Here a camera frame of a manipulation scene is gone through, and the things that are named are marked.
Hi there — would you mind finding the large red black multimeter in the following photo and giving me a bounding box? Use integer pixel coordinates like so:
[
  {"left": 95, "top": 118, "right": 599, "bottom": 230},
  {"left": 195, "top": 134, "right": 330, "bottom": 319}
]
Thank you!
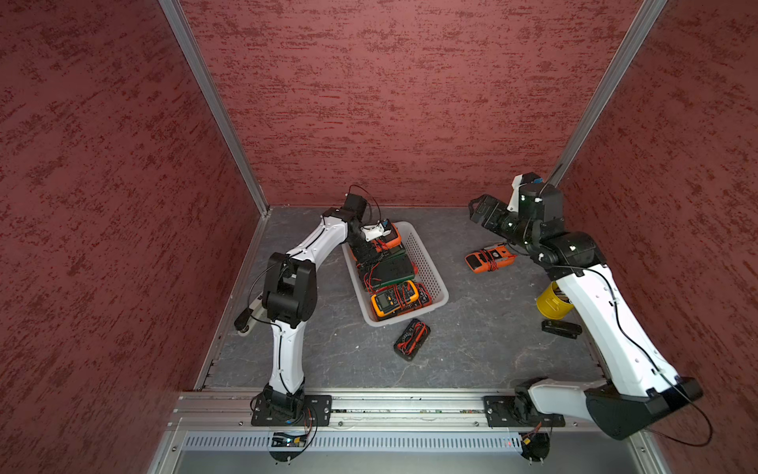
[{"left": 415, "top": 282, "right": 432, "bottom": 309}]

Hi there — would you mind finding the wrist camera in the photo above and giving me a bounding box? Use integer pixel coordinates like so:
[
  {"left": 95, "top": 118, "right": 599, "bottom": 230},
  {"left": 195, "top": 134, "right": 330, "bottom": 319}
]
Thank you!
[
  {"left": 507, "top": 173, "right": 564, "bottom": 222},
  {"left": 360, "top": 219, "right": 394, "bottom": 242}
]

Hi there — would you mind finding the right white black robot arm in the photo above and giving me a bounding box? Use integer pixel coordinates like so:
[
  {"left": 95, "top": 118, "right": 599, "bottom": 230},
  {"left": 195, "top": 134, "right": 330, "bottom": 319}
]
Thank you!
[{"left": 469, "top": 189, "right": 704, "bottom": 440}]

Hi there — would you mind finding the white grey stapler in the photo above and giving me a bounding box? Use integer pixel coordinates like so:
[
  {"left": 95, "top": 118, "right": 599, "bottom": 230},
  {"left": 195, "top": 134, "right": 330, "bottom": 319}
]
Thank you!
[{"left": 234, "top": 295, "right": 266, "bottom": 336}]

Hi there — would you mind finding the small black box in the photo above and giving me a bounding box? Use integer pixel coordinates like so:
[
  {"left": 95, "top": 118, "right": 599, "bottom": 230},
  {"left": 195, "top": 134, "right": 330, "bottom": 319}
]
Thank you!
[{"left": 541, "top": 319, "right": 584, "bottom": 340}]

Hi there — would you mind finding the orange multimeter with leads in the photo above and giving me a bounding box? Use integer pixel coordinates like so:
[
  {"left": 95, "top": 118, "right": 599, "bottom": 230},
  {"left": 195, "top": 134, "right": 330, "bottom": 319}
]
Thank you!
[{"left": 465, "top": 243, "right": 516, "bottom": 274}]

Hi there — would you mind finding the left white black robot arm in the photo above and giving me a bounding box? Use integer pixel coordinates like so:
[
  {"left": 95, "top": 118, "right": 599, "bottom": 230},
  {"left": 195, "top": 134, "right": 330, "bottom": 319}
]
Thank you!
[{"left": 234, "top": 207, "right": 393, "bottom": 425}]

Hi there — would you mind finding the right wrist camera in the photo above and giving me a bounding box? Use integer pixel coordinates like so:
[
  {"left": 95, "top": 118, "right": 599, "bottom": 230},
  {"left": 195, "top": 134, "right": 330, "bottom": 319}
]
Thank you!
[{"left": 507, "top": 173, "right": 564, "bottom": 222}]

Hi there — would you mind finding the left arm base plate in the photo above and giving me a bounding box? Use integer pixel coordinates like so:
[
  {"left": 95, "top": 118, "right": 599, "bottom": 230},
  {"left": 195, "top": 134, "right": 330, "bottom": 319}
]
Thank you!
[{"left": 250, "top": 393, "right": 333, "bottom": 428}]

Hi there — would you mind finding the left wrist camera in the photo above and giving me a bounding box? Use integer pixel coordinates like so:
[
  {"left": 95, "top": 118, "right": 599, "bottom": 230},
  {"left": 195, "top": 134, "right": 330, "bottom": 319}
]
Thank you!
[{"left": 360, "top": 219, "right": 394, "bottom": 242}]

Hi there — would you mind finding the yellow black multimeter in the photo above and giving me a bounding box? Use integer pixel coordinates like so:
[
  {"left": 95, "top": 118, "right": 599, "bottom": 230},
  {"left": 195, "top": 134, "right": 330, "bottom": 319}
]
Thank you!
[{"left": 371, "top": 280, "right": 420, "bottom": 320}]

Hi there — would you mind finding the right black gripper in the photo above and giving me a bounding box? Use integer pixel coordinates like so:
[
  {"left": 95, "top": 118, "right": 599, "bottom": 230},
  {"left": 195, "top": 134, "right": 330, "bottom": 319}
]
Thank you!
[{"left": 468, "top": 192, "right": 538, "bottom": 249}]

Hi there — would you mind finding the white plastic perforated basket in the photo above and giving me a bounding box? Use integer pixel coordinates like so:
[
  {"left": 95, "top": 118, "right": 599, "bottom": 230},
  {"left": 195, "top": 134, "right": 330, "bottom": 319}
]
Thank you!
[{"left": 341, "top": 221, "right": 449, "bottom": 328}]

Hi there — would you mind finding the yellow cup with batteries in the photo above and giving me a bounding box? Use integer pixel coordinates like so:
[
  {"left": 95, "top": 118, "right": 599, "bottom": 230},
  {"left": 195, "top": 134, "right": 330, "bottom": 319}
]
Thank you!
[{"left": 536, "top": 282, "right": 574, "bottom": 320}]

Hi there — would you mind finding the orange clamp meter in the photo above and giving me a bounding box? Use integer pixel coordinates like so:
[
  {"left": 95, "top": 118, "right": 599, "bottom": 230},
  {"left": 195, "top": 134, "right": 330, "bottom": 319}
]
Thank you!
[{"left": 381, "top": 222, "right": 402, "bottom": 260}]

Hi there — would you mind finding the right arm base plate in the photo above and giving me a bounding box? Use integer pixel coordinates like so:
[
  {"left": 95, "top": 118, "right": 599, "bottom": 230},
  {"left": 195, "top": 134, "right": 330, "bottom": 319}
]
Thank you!
[{"left": 483, "top": 395, "right": 566, "bottom": 429}]

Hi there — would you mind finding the black multimeter with red leads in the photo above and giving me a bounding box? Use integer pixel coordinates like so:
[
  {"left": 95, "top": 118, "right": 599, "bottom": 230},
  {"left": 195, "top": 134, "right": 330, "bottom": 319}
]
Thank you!
[{"left": 393, "top": 318, "right": 430, "bottom": 361}]

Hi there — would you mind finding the green multimeter face down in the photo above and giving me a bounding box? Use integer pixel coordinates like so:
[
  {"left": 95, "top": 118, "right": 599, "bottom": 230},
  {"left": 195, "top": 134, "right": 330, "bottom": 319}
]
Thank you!
[{"left": 358, "top": 253, "right": 416, "bottom": 293}]

